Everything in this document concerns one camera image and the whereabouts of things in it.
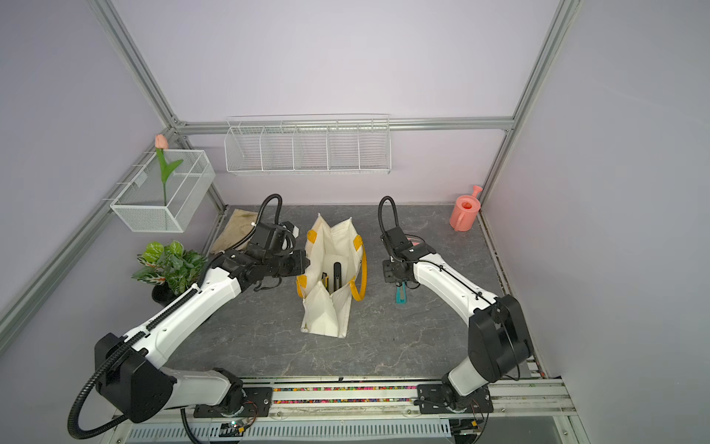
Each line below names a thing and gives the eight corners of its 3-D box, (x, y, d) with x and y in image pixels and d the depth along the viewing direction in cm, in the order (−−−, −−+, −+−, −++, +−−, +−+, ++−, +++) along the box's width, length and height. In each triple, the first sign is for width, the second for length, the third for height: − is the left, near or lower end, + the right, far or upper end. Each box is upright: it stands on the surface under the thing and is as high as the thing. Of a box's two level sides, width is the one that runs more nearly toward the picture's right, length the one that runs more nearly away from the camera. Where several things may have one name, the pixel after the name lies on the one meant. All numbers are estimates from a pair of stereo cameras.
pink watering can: (447, 234, 114) (455, 214, 104) (452, 202, 126) (459, 182, 116) (470, 239, 112) (479, 219, 103) (472, 206, 124) (481, 186, 114)
